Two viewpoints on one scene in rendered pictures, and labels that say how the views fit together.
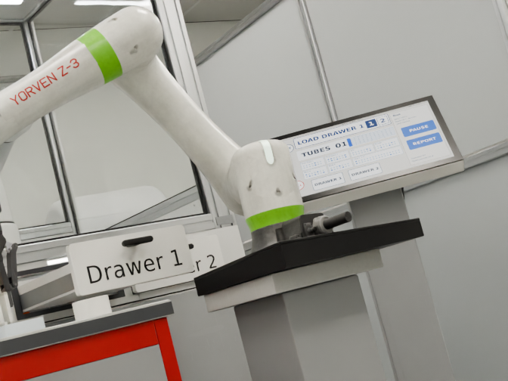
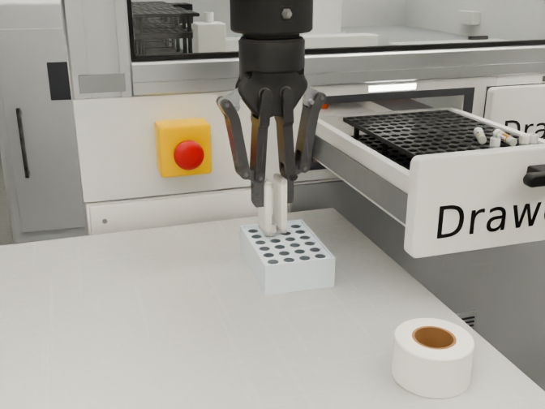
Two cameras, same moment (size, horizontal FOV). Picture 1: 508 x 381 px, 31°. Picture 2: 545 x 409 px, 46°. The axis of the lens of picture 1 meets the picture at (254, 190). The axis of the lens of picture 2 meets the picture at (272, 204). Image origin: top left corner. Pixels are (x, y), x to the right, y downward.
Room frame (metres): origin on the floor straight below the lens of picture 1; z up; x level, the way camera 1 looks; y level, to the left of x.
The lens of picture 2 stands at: (1.22, 0.31, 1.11)
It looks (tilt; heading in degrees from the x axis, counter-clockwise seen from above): 20 degrees down; 21
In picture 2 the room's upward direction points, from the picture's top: straight up
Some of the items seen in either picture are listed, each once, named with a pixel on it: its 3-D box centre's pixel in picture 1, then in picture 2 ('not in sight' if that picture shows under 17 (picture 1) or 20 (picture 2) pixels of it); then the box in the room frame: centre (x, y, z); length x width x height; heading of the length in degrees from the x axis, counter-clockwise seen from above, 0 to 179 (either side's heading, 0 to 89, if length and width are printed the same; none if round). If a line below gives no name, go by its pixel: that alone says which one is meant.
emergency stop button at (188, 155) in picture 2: not in sight; (187, 153); (1.96, 0.72, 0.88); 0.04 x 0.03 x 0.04; 129
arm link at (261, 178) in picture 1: (265, 185); not in sight; (1.96, -0.03, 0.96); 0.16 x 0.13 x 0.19; 16
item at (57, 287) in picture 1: (91, 280); (428, 153); (2.12, 0.42, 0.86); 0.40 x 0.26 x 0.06; 39
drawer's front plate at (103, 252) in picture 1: (132, 258); (527, 194); (1.95, 0.29, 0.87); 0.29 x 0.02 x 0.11; 129
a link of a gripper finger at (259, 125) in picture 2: not in sight; (259, 135); (1.90, 0.59, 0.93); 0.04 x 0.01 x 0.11; 41
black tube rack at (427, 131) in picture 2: not in sight; (432, 152); (2.11, 0.42, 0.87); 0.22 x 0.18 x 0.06; 39
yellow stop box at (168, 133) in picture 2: not in sight; (183, 148); (1.98, 0.74, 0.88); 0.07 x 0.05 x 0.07; 129
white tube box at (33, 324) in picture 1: (15, 333); (285, 254); (1.90, 0.56, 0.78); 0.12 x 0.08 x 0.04; 37
